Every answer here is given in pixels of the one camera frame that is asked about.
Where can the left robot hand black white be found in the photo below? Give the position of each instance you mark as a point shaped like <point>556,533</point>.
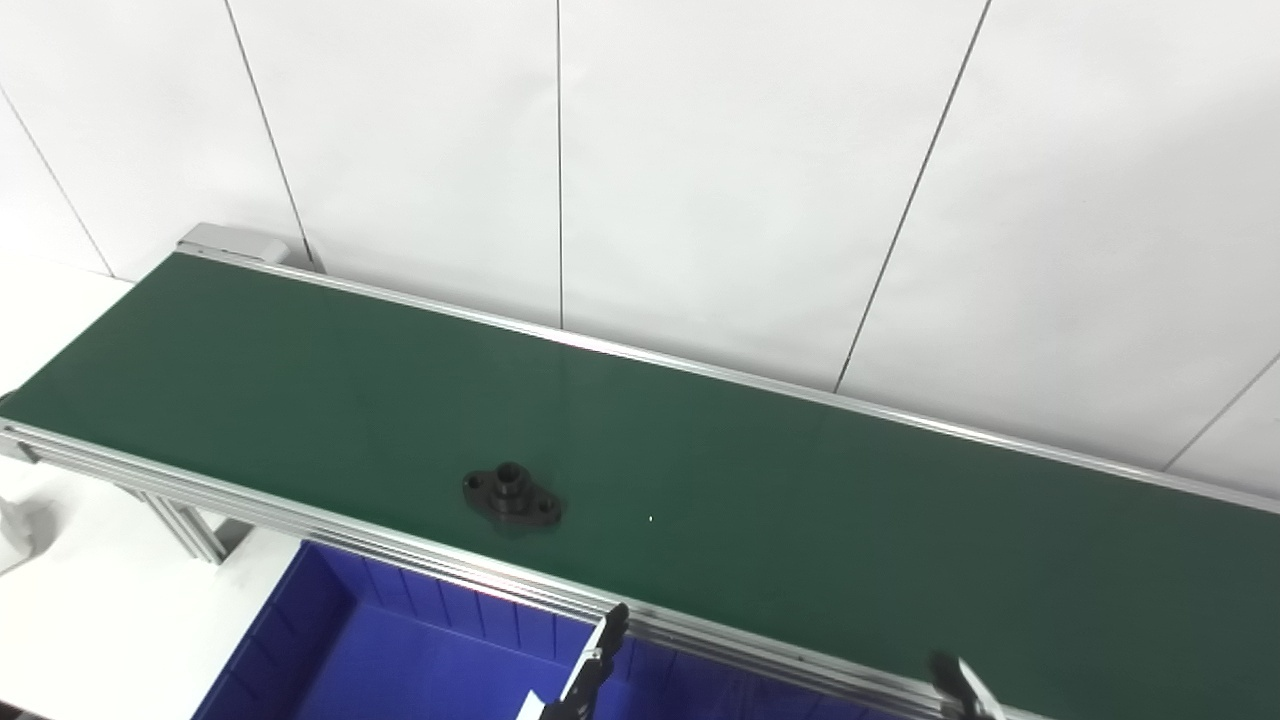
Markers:
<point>590,675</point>

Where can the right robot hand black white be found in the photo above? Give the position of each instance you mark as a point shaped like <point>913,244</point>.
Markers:
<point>965,695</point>

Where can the black flange part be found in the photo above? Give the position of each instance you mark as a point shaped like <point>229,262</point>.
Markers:
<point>512,497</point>

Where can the green conveyor belt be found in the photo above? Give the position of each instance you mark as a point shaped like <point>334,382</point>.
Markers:
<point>700,480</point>
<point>300,520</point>

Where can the aluminium conveyor leg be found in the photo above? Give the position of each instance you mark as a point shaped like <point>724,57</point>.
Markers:
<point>190,525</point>

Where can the grey conveyor end cap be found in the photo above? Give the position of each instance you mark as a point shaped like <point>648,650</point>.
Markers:
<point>232,243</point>

